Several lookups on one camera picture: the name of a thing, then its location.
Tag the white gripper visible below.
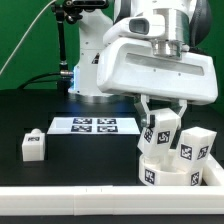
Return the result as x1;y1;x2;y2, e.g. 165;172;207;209
97;38;218;128

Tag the white round stool seat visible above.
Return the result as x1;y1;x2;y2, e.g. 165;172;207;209
139;149;203;186

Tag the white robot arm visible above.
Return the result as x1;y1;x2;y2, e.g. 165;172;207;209
73;0;218;126

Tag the white fiducial marker sheet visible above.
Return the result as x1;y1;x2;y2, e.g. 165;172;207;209
48;117;139;135

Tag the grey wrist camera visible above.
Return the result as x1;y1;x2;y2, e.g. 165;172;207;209
103;15;165;45

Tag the white right fence rail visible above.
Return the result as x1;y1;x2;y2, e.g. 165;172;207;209
203;155;224;187

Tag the white fence rail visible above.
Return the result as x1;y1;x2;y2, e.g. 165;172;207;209
0;186;224;216
203;155;224;187

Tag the white front fence rail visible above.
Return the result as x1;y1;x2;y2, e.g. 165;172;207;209
0;186;224;216

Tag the black cable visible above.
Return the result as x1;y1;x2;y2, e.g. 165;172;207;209
17;72;73;90

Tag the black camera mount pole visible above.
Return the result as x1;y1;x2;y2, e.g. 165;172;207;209
52;0;112;98

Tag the white cable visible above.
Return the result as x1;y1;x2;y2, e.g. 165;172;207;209
0;0;58;77

